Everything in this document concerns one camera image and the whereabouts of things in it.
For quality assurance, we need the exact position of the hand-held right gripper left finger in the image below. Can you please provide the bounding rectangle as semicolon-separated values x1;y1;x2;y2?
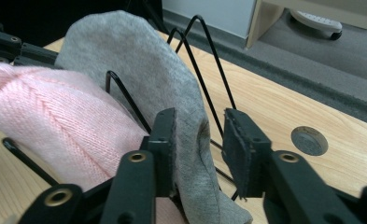
139;107;177;199

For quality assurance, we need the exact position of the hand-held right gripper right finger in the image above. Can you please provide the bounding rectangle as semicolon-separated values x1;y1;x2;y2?
221;107;273;201

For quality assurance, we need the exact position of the pink knit beanie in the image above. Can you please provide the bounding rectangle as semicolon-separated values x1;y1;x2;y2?
0;62;187;224

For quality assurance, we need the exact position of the black wire rack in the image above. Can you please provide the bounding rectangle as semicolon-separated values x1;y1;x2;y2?
1;14;240;202

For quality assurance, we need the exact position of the grey knit beanie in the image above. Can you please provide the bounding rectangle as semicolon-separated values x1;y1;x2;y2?
54;9;254;224

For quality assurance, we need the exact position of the grey round table grommet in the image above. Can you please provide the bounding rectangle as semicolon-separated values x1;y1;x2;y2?
289;125;330;157

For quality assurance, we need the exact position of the white cabinet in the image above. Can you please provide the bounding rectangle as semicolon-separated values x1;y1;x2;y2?
161;0;258;40

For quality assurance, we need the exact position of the office chair base leg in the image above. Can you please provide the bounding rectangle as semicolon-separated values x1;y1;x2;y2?
289;8;344;41

